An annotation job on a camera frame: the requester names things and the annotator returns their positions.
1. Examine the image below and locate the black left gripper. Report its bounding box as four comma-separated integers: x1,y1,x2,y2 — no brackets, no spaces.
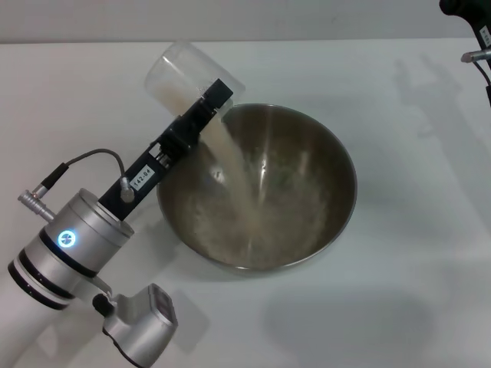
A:
97,78,236,223

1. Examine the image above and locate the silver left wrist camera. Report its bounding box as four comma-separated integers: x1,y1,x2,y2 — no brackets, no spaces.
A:
91,282,180,366

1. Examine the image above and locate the stainless steel mixing bowl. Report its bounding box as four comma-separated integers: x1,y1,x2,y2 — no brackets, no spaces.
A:
156,103,358,278

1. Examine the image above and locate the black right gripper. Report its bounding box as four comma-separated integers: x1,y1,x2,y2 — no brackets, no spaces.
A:
439,0,491,50

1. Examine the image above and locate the beige uncooked rice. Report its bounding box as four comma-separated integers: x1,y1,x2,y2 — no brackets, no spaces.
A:
151,82,337,268

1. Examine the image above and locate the grey left gripper cable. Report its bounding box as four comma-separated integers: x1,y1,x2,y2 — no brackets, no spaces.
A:
41,148,136,201

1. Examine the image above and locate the clear plastic measuring cup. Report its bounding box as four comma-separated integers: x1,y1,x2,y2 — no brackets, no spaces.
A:
143,41,246,124

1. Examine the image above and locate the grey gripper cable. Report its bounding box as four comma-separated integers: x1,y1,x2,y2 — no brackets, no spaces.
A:
41,148,136,201
460,48,491,113

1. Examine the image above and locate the grey right gripper cable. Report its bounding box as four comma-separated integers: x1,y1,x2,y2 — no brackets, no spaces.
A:
460,48,491,113

